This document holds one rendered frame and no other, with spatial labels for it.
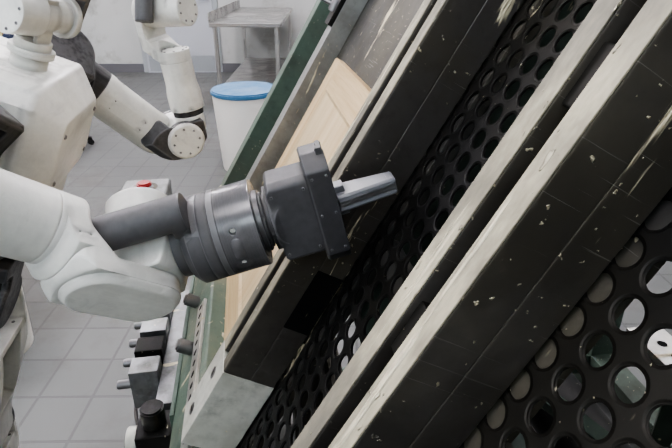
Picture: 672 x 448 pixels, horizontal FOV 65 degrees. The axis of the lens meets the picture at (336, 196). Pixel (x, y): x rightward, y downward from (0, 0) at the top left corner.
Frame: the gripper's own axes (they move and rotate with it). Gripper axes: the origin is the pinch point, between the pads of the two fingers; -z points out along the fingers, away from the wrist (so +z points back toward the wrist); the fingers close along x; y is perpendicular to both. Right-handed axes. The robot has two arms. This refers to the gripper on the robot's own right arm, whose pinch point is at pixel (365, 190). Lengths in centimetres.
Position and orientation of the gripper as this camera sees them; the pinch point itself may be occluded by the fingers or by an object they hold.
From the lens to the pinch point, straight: 52.7
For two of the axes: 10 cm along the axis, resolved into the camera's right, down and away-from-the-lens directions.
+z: -9.6, 2.8, -0.4
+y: -1.6, -4.1, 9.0
